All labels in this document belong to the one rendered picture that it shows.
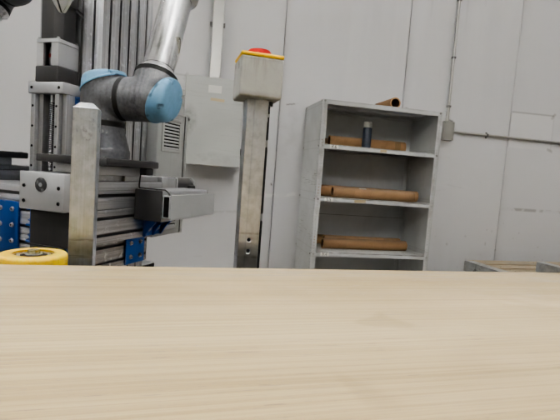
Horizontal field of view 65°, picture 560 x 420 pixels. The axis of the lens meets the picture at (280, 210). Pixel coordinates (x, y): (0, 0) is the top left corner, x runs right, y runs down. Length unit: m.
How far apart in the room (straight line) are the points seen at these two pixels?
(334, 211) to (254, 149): 2.78
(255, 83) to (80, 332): 0.48
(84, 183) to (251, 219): 0.26
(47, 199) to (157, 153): 0.61
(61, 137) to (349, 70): 2.55
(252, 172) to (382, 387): 0.49
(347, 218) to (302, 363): 3.22
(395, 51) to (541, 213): 1.95
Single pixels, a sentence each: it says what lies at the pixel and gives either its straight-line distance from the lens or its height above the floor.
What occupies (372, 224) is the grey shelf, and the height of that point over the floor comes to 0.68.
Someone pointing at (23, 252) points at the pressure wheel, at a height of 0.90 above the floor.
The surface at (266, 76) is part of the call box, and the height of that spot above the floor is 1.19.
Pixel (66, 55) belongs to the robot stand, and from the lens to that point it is 1.53.
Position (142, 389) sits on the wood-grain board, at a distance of 0.29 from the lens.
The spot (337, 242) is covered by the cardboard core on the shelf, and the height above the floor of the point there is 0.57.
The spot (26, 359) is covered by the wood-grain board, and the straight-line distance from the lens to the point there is 0.34.
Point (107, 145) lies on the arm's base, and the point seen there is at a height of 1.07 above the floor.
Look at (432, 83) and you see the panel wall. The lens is 3.89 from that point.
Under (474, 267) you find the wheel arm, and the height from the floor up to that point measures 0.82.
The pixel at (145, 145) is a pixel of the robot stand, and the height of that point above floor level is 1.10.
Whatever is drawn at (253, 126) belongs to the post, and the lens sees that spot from 0.73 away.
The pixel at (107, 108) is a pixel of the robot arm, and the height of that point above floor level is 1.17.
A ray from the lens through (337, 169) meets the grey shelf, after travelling 3.47.
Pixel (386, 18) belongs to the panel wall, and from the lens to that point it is 3.81.
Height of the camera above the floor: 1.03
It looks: 5 degrees down
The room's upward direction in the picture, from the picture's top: 4 degrees clockwise
